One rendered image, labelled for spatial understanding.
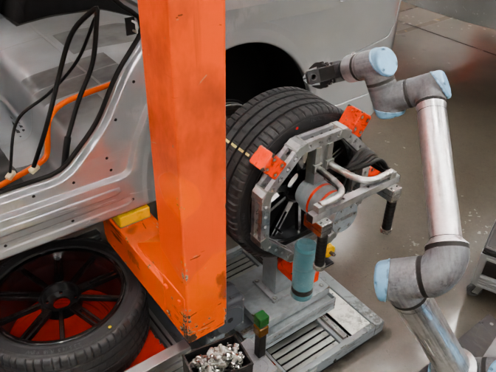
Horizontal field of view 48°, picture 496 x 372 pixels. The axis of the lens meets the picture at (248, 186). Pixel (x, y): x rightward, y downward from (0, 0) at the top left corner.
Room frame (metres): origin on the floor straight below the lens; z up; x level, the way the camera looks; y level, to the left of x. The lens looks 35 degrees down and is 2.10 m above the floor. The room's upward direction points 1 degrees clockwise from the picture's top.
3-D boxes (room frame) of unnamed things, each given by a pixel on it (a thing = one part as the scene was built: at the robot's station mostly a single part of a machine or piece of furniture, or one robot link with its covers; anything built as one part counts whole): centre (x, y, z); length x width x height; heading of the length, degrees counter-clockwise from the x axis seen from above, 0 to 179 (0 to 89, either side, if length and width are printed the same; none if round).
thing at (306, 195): (1.66, -0.29, 0.85); 0.21 x 0.14 x 0.14; 37
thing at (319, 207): (1.56, -0.24, 1.03); 0.19 x 0.18 x 0.11; 37
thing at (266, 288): (1.85, -0.14, 0.32); 0.40 x 0.30 x 0.28; 127
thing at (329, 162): (1.68, -0.40, 1.03); 0.19 x 0.18 x 0.11; 37
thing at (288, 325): (1.83, -0.12, 0.13); 0.50 x 0.36 x 0.10; 127
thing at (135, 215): (1.78, 0.48, 0.71); 0.14 x 0.14 x 0.05; 37
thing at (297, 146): (1.72, -0.25, 0.85); 0.54 x 0.07 x 0.54; 127
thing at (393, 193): (1.66, -0.51, 0.93); 0.09 x 0.05 x 0.05; 37
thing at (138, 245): (1.64, 0.38, 0.69); 0.52 x 0.17 x 0.35; 37
